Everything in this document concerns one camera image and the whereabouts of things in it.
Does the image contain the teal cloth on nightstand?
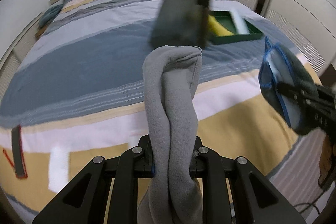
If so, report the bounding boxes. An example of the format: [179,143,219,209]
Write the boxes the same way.
[38,3,63,29]

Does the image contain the grey fleece cloth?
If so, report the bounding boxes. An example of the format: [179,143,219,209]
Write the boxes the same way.
[138,46,203,223]

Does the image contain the green tray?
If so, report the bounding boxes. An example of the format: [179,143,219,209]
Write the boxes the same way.
[209,11,264,45]

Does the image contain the person right hand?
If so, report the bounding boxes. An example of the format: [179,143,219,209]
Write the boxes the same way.
[319,135,335,181]

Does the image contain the dark camera stand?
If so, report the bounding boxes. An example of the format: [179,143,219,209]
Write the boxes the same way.
[150,0,210,48]

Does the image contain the yellow towel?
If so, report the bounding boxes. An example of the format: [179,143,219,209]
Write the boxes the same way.
[208,15,234,37]

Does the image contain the dark grey blue-edged towel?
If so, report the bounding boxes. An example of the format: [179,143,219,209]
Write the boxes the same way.
[259,38,318,135]

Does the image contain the striped bed cover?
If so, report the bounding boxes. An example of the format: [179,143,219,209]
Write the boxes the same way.
[1,0,324,223]

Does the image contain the white folded cloth in tray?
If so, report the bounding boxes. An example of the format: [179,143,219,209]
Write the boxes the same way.
[230,10,249,35]

